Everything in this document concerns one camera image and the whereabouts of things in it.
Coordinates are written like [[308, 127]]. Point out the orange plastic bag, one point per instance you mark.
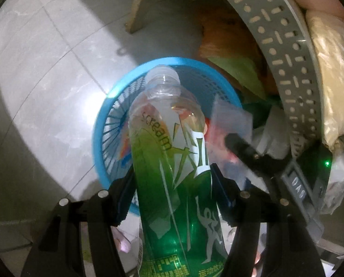
[[226, 31]]

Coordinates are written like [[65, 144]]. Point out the green labelled plastic bottle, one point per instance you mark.
[[172, 164]]

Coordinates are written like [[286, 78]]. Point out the small white plastic bag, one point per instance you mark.
[[338, 179]]

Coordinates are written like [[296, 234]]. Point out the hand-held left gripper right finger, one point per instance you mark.
[[221, 190]]

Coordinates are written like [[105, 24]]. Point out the blue plastic mesh basket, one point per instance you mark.
[[111, 115]]

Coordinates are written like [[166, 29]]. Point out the purple slipper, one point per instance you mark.
[[123, 241]]

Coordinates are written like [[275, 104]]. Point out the green plastic bag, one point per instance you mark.
[[238, 69]]

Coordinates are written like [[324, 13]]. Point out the clear plastic wrapper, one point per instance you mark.
[[229, 118]]

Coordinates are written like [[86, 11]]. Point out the white printed plastic bag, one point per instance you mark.
[[276, 132]]

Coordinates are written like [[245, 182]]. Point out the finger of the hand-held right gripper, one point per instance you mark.
[[241, 147]]

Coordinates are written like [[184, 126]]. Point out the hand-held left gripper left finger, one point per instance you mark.
[[124, 199]]

